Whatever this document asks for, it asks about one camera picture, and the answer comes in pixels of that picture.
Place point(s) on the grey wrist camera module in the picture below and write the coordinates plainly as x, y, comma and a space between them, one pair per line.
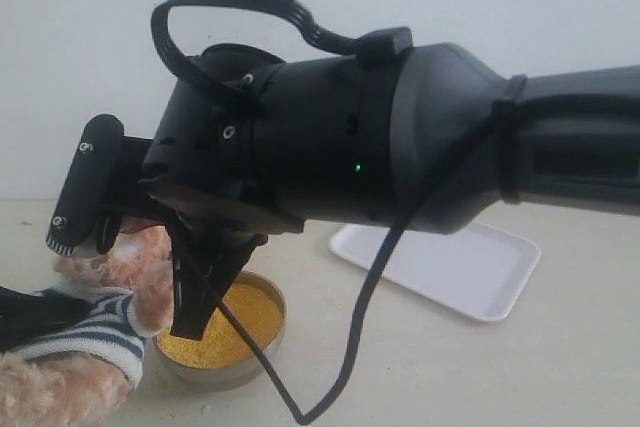
81, 226

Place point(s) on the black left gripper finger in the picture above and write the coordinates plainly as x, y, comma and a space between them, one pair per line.
28, 316

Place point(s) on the steel bowl of yellow millet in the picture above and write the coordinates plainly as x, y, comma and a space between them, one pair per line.
222, 361

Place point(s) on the tan teddy bear striped sweater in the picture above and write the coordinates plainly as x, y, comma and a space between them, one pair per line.
84, 374

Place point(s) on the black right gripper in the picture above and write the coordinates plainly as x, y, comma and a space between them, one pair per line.
205, 142

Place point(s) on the white rectangular plastic tray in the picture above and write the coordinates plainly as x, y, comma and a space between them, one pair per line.
478, 272

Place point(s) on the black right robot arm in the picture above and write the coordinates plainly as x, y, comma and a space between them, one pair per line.
419, 138

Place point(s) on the dark brown wooden spoon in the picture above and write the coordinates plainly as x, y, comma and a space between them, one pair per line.
202, 208

